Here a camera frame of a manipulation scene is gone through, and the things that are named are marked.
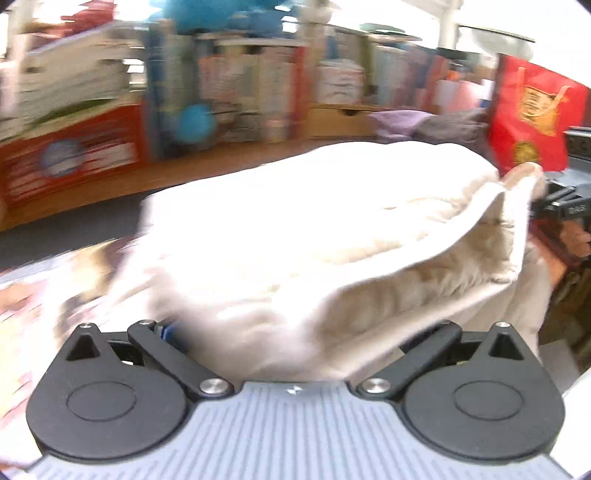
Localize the row of tall picture books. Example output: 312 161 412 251
143 32 315 160

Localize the white colourful printed box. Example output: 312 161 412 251
316 62 365 104

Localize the cartoon jigsaw puzzle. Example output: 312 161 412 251
0 240 153 462

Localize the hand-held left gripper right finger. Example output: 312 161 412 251
358 319 527 400

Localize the pink folder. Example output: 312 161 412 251
434 78 490 114

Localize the red gift bag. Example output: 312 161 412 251
487 54 589 174

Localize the blue round plush ball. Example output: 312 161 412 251
175 104 218 144

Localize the white window frame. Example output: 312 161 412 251
434 0 536 51

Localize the red plastic crate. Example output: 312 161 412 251
0 104 148 208

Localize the brown shirt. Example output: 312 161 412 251
411 108 492 146

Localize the pile of green flat books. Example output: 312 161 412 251
360 22 423 42

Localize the row of thin paperback books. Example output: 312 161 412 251
318 25 499 116

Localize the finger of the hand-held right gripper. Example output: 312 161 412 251
531 182 573 221

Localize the purple shirt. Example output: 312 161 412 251
369 111 437 141

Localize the person's right hand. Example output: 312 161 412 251
560 222 591 259

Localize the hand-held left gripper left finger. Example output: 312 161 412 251
65 319 234 400

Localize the wooden drawer box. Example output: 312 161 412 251
307 104 393 139

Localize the cream quilted jacket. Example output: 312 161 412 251
60 141 552 384

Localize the red mesh basket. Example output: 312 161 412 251
60 0 116 24

